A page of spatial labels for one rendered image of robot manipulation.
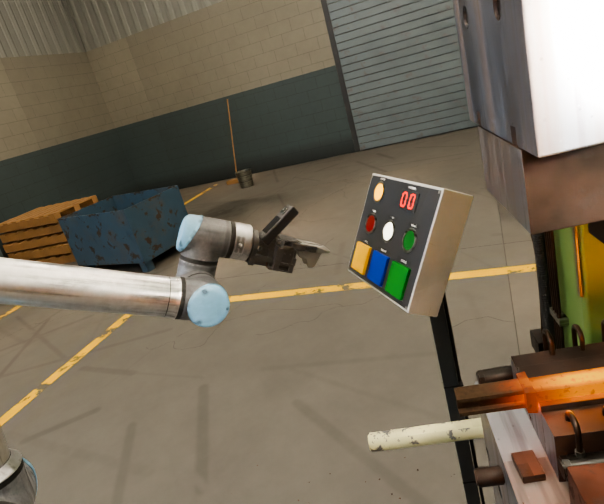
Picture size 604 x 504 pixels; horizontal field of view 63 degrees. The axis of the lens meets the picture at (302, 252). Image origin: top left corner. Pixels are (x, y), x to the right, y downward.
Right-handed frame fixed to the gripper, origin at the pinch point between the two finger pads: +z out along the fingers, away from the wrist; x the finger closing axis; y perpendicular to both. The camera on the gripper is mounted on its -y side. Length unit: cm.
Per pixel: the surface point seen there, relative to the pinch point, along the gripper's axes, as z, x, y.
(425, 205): 11.0, 22.2, -17.2
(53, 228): -133, -594, 143
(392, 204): 11.0, 8.2, -15.1
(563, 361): 16, 62, 0
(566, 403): 9, 70, 3
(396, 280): 10.3, 20.4, 0.9
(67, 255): -111, -590, 176
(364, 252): 10.3, 2.0, -1.1
